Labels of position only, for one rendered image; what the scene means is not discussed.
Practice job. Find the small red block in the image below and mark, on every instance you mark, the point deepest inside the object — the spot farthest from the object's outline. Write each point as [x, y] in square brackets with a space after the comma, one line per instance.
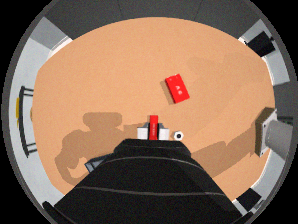
[177, 88]

